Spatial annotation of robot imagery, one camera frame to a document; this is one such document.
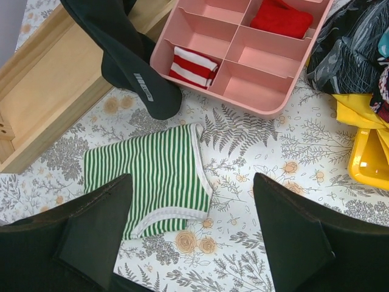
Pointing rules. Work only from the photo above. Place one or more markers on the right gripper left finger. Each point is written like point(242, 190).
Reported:
point(71, 247)

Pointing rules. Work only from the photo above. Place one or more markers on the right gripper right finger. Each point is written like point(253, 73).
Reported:
point(311, 247)

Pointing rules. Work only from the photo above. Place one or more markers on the green white striped shorts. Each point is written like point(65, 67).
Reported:
point(169, 183)

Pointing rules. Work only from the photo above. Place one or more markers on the dark navy shorts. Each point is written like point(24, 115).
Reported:
point(126, 54)

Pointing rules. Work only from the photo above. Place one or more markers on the colourful comic print shorts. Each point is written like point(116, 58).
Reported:
point(350, 55)

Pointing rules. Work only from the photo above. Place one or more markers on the yellow plastic tray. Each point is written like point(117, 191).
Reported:
point(368, 163)

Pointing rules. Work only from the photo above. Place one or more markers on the wooden clothes rack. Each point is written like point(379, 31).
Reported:
point(52, 80)

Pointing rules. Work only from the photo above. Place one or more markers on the pink divided organizer box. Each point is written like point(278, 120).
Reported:
point(257, 69)

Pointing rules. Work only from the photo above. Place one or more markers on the red white striped sock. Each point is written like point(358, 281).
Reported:
point(193, 68)

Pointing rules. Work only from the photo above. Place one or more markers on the red sock middle compartment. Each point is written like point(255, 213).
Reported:
point(280, 18)

